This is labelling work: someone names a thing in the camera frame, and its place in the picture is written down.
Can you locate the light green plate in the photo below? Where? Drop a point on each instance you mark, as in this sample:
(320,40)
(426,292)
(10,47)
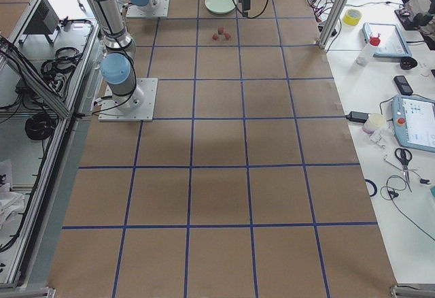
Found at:
(220,7)

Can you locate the yellow tape roll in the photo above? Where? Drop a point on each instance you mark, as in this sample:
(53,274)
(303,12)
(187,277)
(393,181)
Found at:
(352,17)

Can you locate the white bottle red cap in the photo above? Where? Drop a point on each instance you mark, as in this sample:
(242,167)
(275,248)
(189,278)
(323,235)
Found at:
(368,51)

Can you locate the far teach pendant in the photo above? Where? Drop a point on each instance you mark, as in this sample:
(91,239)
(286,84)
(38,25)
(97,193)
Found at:
(393,44)

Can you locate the teach pendant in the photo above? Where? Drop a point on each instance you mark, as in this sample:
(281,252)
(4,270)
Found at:
(413,122)
(393,44)

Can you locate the black power adapter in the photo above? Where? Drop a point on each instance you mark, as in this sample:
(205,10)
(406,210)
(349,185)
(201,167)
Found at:
(358,117)

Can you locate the white cup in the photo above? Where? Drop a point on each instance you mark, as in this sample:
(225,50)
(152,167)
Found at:
(374,122)

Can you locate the black phone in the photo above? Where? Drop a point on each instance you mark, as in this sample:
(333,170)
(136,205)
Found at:
(403,86)

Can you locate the grey control box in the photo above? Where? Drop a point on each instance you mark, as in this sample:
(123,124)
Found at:
(44,22)

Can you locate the near teach pendant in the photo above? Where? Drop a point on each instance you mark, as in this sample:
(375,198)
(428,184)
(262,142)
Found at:
(413,122)

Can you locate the blue tape roll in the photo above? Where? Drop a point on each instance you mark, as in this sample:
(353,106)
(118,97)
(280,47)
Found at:
(374,188)

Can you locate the aluminium frame post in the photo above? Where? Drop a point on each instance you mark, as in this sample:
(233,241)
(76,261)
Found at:
(331,21)

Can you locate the black handled scissors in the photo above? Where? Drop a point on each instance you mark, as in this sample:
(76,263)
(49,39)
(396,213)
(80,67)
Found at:
(404,156)

